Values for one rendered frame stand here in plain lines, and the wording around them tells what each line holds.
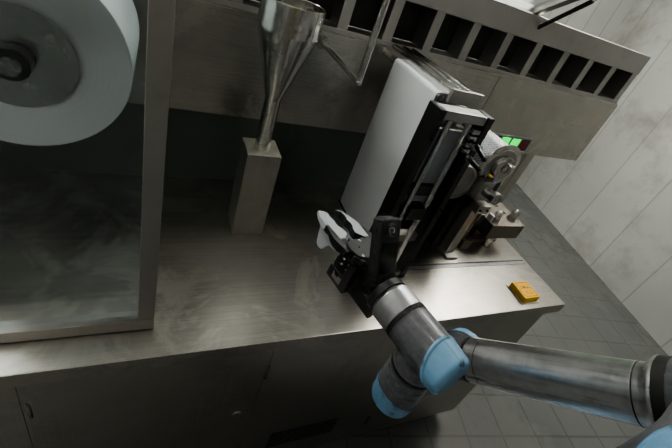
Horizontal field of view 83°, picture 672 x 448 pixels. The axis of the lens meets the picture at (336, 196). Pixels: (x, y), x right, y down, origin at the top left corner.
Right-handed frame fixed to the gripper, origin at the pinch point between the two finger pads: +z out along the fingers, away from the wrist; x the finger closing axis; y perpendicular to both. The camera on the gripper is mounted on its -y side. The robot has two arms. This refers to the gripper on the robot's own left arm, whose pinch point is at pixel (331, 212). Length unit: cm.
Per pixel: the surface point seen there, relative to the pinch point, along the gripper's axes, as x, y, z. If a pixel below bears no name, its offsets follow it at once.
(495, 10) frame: 71, -49, 40
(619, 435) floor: 202, 97, -76
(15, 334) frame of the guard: -47, 38, 13
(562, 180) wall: 378, 33, 80
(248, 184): 0.3, 15.7, 31.1
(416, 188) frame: 29.2, -3.2, 4.6
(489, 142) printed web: 65, -15, 13
